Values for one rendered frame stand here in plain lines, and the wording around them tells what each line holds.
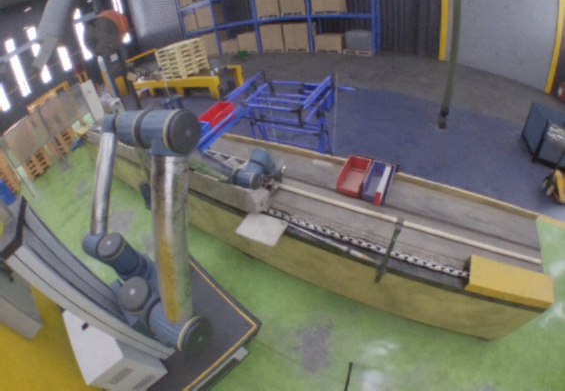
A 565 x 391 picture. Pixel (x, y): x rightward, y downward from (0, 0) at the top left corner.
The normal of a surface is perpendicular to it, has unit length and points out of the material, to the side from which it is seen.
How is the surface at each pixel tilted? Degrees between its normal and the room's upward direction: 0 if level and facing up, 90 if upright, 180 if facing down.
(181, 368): 0
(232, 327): 0
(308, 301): 0
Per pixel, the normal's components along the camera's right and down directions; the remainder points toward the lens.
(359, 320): -0.12, -0.76
